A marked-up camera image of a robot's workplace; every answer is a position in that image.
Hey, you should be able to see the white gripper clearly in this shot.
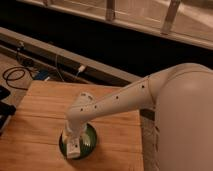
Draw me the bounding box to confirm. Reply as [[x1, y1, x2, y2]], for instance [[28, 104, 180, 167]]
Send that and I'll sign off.
[[62, 121, 90, 146]]

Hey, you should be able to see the white plastic bottle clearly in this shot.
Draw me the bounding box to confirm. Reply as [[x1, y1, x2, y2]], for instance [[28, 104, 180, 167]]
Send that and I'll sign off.
[[66, 137, 80, 159]]

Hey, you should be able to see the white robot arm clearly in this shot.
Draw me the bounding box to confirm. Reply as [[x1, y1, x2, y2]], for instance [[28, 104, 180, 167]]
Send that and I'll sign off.
[[61, 63, 213, 171]]

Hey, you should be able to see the green ceramic bowl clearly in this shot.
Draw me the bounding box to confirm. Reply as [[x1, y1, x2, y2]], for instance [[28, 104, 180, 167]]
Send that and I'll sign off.
[[59, 124, 97, 160]]

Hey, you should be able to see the blue object on floor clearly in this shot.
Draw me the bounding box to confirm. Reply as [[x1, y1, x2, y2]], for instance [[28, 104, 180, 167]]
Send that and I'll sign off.
[[34, 70, 49, 80]]

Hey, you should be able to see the black equipment at left edge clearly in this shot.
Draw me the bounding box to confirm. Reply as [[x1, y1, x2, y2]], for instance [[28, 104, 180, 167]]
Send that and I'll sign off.
[[0, 85, 16, 135]]

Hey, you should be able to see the white cable with plug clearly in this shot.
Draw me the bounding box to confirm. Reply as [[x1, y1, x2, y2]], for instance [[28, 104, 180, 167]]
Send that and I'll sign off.
[[54, 54, 87, 83]]

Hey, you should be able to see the black coiled cable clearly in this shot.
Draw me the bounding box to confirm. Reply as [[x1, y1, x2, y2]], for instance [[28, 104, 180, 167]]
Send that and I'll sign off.
[[2, 65, 38, 90]]

